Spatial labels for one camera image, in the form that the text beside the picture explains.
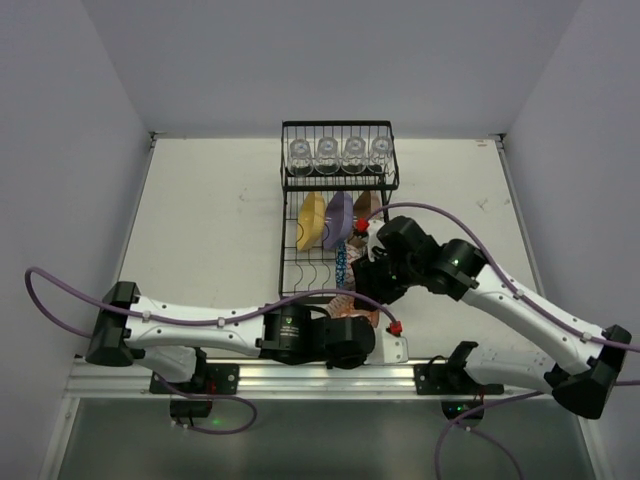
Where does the purple square plate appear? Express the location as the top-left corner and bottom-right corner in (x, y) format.
(322, 191), (353, 250)

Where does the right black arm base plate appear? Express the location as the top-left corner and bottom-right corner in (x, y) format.
(413, 356), (505, 396)

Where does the red lattice patterned bowl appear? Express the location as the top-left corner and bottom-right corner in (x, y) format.
(346, 234), (369, 264)

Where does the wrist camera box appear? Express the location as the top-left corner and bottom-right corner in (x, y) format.
(348, 218), (385, 262)
(366, 328), (409, 366)

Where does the black wire dish rack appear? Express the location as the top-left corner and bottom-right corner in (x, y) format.
(278, 120), (399, 304)

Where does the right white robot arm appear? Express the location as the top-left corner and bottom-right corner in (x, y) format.
(352, 216), (632, 420)

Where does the blue patterned bowl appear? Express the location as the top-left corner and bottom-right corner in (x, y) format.
(335, 242), (348, 289)

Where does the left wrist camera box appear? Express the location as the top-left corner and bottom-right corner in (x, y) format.
(366, 328), (409, 366)

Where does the brown square plate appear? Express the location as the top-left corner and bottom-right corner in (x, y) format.
(353, 190), (381, 220)

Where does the aluminium mounting rail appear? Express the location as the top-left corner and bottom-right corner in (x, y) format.
(64, 357), (571, 401)

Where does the yellow square panda plate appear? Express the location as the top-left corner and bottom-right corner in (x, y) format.
(296, 192), (326, 251)

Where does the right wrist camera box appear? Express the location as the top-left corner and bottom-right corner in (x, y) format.
(348, 218), (385, 262)

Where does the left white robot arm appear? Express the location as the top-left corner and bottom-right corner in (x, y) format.
(85, 282), (376, 393)

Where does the pink floral patterned bowl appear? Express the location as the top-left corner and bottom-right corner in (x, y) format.
(326, 295), (379, 328)

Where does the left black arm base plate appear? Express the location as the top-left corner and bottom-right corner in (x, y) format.
(149, 360), (240, 395)

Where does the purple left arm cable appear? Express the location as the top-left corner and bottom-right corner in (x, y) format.
(24, 267), (404, 337)

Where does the clear drinking glass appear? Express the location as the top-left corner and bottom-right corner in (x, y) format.
(368, 136), (393, 174)
(287, 139), (314, 177)
(341, 136), (368, 175)
(314, 137), (340, 175)

